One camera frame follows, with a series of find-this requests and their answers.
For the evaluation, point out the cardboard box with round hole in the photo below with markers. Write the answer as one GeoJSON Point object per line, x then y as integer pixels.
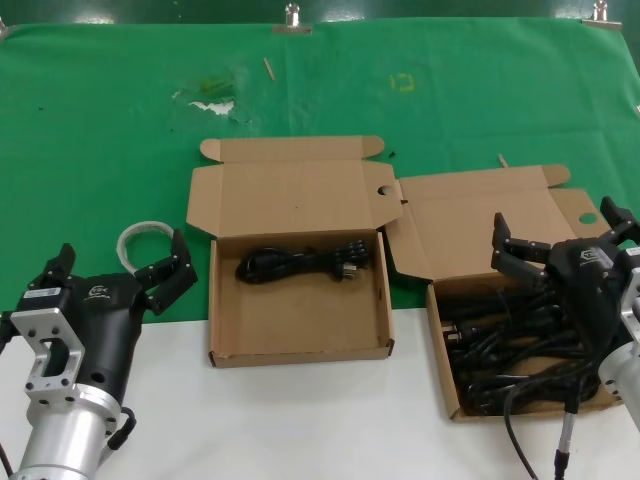
{"type": "Point", "coordinates": [300, 320]}

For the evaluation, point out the silver binder clip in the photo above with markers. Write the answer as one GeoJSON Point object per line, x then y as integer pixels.
{"type": "Point", "coordinates": [292, 27]}
{"type": "Point", "coordinates": [602, 22]}

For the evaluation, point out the green table cloth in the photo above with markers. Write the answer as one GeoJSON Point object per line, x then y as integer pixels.
{"type": "Point", "coordinates": [100, 150]}

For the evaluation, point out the clear tape roll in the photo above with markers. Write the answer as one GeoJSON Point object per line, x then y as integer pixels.
{"type": "Point", "coordinates": [145, 225]}

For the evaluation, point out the cardboard box with oval hole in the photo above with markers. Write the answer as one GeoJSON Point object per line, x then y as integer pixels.
{"type": "Point", "coordinates": [475, 220]}

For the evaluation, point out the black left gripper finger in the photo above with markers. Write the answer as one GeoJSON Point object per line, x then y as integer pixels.
{"type": "Point", "coordinates": [60, 265]}
{"type": "Point", "coordinates": [170, 280]}

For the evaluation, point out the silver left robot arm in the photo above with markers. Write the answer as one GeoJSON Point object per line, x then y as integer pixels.
{"type": "Point", "coordinates": [65, 440]}

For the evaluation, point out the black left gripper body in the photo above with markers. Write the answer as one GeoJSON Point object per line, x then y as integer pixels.
{"type": "Point", "coordinates": [107, 330]}

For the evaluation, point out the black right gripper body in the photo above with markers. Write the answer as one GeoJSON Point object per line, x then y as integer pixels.
{"type": "Point", "coordinates": [592, 290]}

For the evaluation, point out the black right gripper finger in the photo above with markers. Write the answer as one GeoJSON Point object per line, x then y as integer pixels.
{"type": "Point", "coordinates": [627, 225]}
{"type": "Point", "coordinates": [520, 260]}

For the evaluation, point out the silver left wrist bracket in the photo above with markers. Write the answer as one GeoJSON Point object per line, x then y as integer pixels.
{"type": "Point", "coordinates": [30, 325]}

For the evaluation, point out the long wooden stick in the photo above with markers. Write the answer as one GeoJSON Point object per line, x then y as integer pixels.
{"type": "Point", "coordinates": [269, 69]}

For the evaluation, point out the short wooden stick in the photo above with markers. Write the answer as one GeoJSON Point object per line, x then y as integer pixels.
{"type": "Point", "coordinates": [502, 160]}

